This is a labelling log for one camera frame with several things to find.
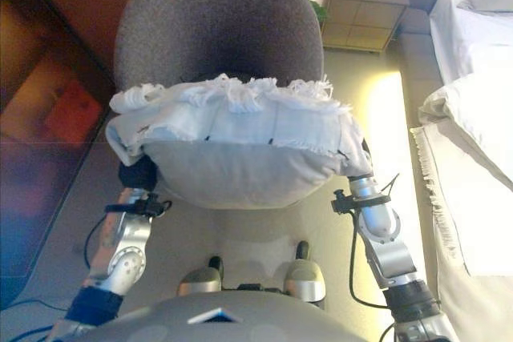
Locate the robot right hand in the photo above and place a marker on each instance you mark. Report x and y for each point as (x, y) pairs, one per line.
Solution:
(366, 147)

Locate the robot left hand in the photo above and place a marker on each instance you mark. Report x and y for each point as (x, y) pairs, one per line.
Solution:
(136, 175)

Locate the white fringed cushion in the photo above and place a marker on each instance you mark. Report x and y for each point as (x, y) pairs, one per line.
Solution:
(240, 174)

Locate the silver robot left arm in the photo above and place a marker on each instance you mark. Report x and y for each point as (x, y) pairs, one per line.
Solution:
(128, 254)

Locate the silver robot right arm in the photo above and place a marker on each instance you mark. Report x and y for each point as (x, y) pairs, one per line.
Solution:
(384, 246)

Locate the white folded duvet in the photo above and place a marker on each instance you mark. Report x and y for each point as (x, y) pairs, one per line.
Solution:
(473, 117)

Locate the silver robot left leg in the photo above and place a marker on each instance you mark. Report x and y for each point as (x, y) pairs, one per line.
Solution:
(198, 280)

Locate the silver robot leg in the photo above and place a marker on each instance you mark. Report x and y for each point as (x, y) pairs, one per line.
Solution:
(198, 280)
(302, 278)

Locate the light wooden nightstand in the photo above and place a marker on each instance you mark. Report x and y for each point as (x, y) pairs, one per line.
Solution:
(360, 21)

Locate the cream fringed bedspread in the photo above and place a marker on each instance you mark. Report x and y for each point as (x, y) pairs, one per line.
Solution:
(473, 238)

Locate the small green plant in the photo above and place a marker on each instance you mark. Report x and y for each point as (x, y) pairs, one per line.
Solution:
(319, 11)

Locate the silver robot right leg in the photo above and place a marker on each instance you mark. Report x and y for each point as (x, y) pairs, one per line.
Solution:
(302, 278)

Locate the white bed sheet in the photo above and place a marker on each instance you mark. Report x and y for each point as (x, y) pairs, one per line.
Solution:
(473, 45)

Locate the grey robot torso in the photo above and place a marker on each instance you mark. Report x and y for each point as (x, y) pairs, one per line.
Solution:
(180, 322)

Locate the grey fabric round armchair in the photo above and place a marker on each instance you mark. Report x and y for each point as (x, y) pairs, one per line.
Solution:
(220, 17)

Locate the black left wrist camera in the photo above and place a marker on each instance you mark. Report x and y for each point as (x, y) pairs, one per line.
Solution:
(150, 206)

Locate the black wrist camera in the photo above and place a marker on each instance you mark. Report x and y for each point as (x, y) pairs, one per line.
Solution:
(340, 199)
(150, 206)

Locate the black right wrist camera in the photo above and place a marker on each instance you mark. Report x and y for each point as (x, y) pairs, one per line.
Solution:
(340, 199)

